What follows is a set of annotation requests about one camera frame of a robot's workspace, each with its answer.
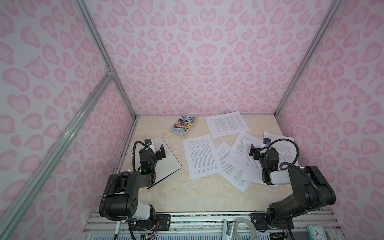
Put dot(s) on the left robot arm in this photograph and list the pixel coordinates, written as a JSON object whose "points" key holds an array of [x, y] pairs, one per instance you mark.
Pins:
{"points": [[120, 200]]}

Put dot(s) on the teal alarm clock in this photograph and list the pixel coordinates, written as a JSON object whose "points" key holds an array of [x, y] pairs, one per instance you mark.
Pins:
{"points": [[316, 233]]}

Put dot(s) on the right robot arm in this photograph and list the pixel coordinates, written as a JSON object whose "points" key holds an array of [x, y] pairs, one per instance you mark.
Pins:
{"points": [[311, 190]]}

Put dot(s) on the printed sheet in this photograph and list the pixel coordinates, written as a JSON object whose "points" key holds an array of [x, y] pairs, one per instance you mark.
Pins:
{"points": [[201, 156], [234, 158], [226, 124], [287, 151], [230, 173], [251, 169]]}

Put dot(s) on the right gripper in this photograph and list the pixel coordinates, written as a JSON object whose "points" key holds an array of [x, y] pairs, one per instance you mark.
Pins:
{"points": [[259, 153]]}

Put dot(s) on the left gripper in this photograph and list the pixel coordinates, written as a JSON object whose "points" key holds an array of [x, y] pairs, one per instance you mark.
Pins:
{"points": [[154, 154]]}

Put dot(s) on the colourful paperback book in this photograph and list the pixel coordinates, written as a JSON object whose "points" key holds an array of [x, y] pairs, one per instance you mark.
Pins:
{"points": [[182, 126]]}

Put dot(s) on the clear tube coil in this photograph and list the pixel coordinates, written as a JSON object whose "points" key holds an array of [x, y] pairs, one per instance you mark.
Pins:
{"points": [[244, 225]]}

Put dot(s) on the black A4 clip folder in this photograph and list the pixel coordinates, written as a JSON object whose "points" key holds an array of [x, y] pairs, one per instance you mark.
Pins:
{"points": [[164, 167]]}

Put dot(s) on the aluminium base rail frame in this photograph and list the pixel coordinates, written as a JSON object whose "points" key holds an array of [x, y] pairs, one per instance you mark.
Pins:
{"points": [[210, 226]]}

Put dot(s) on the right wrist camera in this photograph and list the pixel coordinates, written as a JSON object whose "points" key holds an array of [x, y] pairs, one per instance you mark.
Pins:
{"points": [[266, 142]]}

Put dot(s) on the black white marker pen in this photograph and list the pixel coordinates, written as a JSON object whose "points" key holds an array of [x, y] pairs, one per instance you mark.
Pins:
{"points": [[116, 233]]}

